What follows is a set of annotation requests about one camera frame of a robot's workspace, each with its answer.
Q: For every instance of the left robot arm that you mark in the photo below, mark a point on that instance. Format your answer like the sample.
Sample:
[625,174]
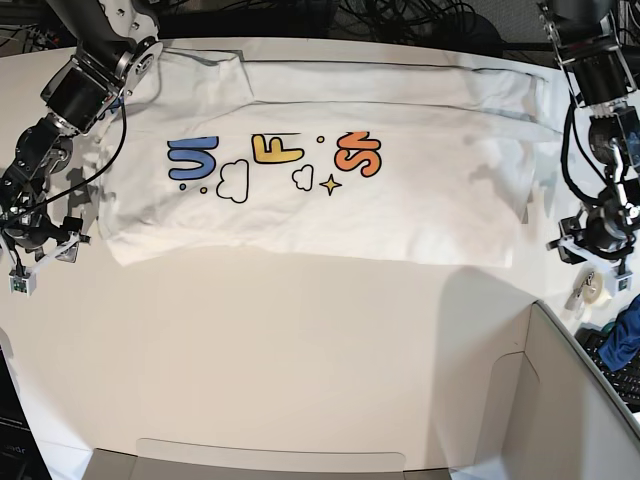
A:
[585,42]

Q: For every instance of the white printed t-shirt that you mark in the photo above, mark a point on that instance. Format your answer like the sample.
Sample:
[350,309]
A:
[417,163]

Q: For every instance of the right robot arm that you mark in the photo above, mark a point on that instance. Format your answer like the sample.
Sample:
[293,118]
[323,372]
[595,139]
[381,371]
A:
[117,41]

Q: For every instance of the grey cardboard box right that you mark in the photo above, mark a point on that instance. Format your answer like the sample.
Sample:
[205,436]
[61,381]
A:
[550,414]

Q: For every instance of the black keyboard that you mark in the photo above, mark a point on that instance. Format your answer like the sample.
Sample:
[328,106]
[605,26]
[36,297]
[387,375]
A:
[625,380]

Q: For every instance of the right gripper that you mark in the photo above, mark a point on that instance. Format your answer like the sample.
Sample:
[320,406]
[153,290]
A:
[67,255]

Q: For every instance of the grey cardboard box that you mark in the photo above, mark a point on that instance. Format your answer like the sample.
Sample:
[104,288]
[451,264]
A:
[550,414]
[161,459]

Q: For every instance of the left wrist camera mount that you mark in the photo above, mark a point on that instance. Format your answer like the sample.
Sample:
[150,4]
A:
[612,266]

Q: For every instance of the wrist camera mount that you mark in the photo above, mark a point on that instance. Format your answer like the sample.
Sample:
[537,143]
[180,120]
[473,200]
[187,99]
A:
[23,278]
[612,266]

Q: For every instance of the clear tape roll dispenser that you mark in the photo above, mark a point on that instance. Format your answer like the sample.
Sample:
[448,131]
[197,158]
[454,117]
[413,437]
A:
[590,292]

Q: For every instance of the blue cloth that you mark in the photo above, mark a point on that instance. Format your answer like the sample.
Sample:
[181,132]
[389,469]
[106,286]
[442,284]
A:
[622,343]

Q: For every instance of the grey cardboard box bottom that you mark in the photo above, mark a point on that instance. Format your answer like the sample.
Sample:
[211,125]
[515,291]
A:
[161,459]

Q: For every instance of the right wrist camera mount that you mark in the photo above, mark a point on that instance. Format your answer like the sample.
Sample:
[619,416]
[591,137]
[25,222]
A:
[23,278]

